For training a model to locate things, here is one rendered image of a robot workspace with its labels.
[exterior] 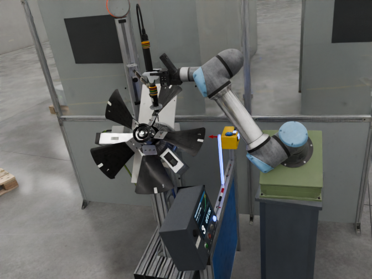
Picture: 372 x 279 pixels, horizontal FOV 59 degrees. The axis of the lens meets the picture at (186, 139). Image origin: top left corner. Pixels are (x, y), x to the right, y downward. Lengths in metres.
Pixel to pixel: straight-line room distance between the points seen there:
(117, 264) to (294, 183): 1.74
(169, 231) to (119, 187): 2.16
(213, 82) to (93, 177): 2.22
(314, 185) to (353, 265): 1.29
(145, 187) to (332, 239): 1.68
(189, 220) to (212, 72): 0.60
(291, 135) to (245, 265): 1.48
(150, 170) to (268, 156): 0.76
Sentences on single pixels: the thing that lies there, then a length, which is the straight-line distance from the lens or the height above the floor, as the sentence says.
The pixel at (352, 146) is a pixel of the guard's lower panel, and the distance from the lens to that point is 2.67.
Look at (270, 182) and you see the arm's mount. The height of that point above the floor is 1.09.
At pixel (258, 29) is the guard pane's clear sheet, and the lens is 2.37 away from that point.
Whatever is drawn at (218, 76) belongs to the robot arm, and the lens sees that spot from 1.38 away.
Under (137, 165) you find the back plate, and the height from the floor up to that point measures 0.92.
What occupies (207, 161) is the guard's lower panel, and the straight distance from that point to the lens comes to 2.78.
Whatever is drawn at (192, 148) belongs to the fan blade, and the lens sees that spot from 1.82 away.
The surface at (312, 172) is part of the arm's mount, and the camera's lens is 1.63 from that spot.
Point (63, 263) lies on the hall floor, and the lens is 3.08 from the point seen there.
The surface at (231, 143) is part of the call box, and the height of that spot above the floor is 1.02.
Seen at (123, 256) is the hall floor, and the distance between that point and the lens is 2.92.
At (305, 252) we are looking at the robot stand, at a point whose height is 0.69.
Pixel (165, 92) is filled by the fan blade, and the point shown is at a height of 1.39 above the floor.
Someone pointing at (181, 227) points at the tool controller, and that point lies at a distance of 1.14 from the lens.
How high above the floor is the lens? 2.00
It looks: 26 degrees down
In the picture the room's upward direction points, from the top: 7 degrees counter-clockwise
